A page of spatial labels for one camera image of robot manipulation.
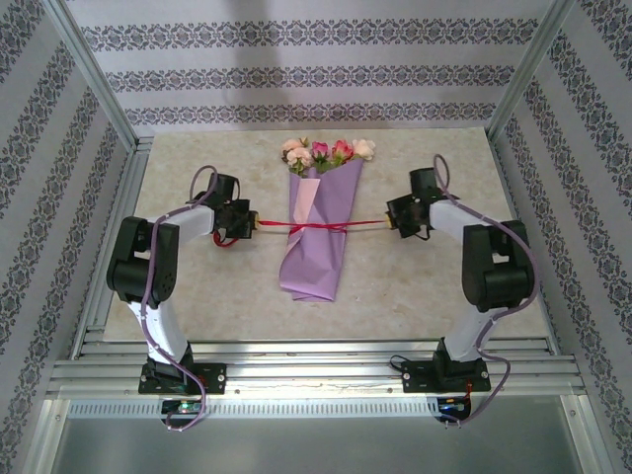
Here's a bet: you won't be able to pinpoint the red ribbon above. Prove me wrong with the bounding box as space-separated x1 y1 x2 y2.
211 219 391 248

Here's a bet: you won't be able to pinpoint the pale peach artificial rose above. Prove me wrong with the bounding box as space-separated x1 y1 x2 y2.
351 138 377 163

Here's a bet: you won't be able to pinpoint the pink and purple wrapping paper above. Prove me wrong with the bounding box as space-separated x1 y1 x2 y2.
278 160 365 303

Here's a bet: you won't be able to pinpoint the peach double-bloom artificial flower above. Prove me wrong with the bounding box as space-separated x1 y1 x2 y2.
280 137 313 174

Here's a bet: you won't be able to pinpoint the red-pink artificial rose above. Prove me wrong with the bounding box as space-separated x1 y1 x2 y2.
330 139 355 167

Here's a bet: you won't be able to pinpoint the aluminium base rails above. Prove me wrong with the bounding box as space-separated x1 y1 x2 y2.
48 338 587 396

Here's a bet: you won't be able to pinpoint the right controller board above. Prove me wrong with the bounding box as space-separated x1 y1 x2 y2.
436 397 471 415

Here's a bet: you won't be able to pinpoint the controller board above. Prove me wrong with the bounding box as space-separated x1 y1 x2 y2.
436 397 471 415
161 398 204 416

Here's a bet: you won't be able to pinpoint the left controller board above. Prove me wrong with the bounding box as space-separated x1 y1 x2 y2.
161 398 204 416

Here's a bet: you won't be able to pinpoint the grey metal sheet panel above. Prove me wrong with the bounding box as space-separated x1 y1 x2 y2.
48 417 593 474

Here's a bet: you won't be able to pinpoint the right aluminium side rail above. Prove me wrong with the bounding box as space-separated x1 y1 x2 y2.
492 141 563 356

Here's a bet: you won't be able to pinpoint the aluminium side rail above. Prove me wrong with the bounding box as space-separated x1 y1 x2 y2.
492 141 563 356
71 137 152 359

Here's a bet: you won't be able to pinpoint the left aluminium side rail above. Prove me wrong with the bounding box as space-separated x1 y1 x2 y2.
71 137 152 359

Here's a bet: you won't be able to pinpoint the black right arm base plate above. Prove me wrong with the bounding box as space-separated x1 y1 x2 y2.
402 358 490 395

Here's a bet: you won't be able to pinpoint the right aluminium frame post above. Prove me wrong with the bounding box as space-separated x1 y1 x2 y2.
485 0 578 144

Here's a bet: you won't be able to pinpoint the aluminium frame post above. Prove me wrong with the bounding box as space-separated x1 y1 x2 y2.
485 0 578 144
41 0 140 149

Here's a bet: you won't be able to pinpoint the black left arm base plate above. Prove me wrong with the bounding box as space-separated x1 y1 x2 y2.
137 362 227 396

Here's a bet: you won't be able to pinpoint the left aluminium frame post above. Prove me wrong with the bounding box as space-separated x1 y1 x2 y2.
41 0 140 149

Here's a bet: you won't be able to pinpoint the slotted grey cable duct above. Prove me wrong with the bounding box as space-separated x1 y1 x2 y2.
66 397 567 420

